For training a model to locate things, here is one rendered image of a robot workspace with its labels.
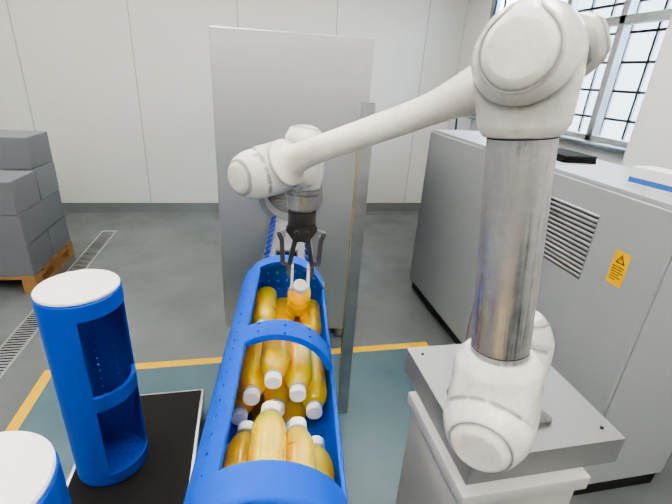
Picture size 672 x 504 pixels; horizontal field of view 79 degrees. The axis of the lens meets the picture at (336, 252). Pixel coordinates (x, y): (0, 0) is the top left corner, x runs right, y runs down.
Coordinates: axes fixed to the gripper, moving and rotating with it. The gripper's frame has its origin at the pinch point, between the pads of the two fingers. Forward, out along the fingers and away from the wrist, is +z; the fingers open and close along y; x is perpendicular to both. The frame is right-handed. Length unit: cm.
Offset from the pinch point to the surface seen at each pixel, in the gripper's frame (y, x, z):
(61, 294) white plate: 83, -29, 23
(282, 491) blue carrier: 3, 62, 4
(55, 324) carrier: 82, -22, 31
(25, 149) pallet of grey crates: 221, -253, 16
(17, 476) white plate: 55, 43, 23
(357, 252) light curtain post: -28, -76, 24
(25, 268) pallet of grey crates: 218, -214, 104
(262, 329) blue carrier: 8.9, 20.3, 3.9
